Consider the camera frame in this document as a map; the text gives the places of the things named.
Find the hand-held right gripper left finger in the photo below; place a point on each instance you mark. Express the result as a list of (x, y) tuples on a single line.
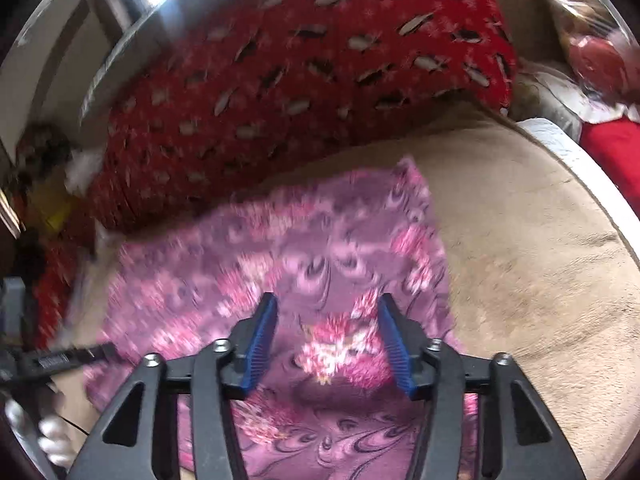
[(260, 345)]

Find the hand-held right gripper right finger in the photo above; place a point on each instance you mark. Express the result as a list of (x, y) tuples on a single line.
[(397, 347)]

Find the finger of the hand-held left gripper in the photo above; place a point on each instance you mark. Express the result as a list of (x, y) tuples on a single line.
[(65, 358)]

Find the purple floral shirt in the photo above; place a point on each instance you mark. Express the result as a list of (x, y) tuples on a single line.
[(310, 255)]

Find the person's left hand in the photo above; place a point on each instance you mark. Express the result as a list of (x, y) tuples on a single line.
[(50, 432)]

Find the red patterned cloth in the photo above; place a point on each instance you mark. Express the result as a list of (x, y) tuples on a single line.
[(55, 290)]

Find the yellow box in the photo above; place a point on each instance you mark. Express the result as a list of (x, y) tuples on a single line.
[(57, 207)]

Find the beige fleece blanket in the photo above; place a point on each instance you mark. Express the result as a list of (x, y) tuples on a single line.
[(530, 270)]

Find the white plastic bag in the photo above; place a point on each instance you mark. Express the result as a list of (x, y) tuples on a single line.
[(85, 170)]

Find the dark floral cloth pile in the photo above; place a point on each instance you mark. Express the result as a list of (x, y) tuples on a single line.
[(42, 150)]

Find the red patterned pillow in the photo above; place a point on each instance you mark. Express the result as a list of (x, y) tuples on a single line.
[(300, 85)]

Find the white quilted mattress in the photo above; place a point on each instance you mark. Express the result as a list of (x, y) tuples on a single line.
[(590, 165)]

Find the grey white cloth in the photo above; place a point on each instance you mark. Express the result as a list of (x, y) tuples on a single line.
[(547, 100)]

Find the plain red cloth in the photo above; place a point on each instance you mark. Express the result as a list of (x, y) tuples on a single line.
[(612, 152)]

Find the clear bag of plush toys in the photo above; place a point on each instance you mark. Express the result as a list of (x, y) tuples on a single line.
[(590, 35)]

